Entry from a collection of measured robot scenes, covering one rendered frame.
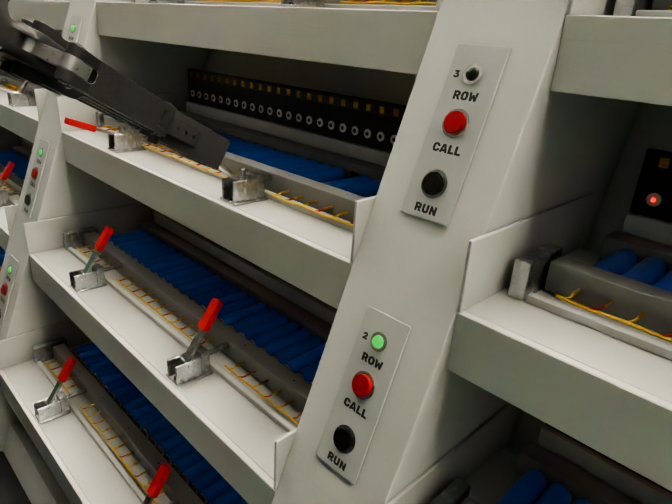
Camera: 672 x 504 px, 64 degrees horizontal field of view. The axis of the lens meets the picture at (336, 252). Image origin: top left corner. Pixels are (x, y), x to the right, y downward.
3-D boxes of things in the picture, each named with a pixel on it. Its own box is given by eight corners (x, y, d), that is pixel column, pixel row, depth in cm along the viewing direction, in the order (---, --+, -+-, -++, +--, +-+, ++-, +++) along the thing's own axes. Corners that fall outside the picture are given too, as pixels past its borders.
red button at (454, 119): (459, 135, 35) (467, 111, 35) (439, 131, 36) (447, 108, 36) (465, 139, 36) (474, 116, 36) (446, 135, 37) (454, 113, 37)
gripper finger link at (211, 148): (164, 103, 44) (168, 104, 44) (226, 139, 50) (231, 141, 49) (149, 136, 44) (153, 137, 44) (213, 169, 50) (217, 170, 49)
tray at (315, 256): (348, 316, 42) (357, 201, 39) (64, 161, 81) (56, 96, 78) (481, 257, 56) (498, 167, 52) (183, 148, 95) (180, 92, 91)
